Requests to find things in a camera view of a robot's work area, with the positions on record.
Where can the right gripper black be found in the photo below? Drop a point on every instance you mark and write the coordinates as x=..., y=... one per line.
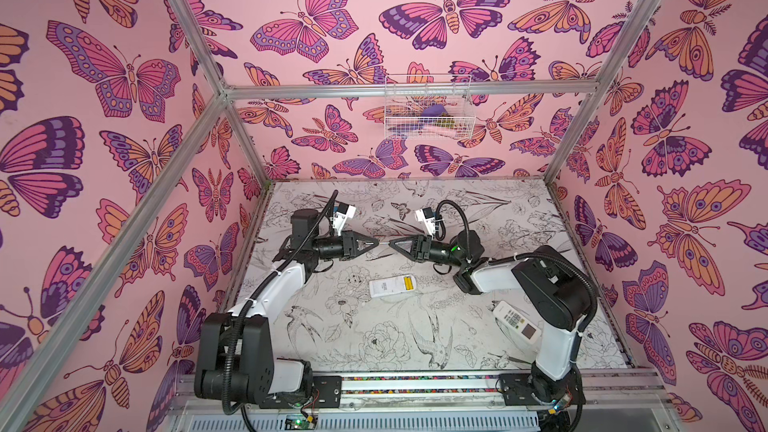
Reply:
x=418, y=249

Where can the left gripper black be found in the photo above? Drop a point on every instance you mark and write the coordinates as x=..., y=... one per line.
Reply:
x=365, y=241

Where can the white remote control green buttons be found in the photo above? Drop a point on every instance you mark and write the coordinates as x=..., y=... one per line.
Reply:
x=389, y=286

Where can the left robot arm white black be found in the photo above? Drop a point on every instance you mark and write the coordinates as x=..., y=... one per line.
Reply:
x=236, y=364

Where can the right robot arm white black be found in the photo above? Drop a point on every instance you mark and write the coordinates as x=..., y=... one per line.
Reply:
x=561, y=294

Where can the white remote control with display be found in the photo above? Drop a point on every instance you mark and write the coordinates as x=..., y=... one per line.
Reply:
x=515, y=324

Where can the purple item in basket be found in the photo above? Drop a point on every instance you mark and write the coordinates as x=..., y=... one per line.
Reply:
x=435, y=112

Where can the green circuit board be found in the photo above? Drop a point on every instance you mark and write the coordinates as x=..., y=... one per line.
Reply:
x=300, y=422

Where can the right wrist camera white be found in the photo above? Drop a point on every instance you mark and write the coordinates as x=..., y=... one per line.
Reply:
x=426, y=217

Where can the white wire basket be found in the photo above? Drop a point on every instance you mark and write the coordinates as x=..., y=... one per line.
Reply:
x=404, y=102

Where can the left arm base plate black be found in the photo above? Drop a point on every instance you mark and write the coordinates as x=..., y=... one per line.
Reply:
x=323, y=392

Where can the aluminium front rail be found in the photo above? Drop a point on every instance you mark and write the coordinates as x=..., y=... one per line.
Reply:
x=602, y=388

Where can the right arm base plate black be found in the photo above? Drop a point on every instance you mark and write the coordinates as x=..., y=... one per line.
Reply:
x=538, y=390

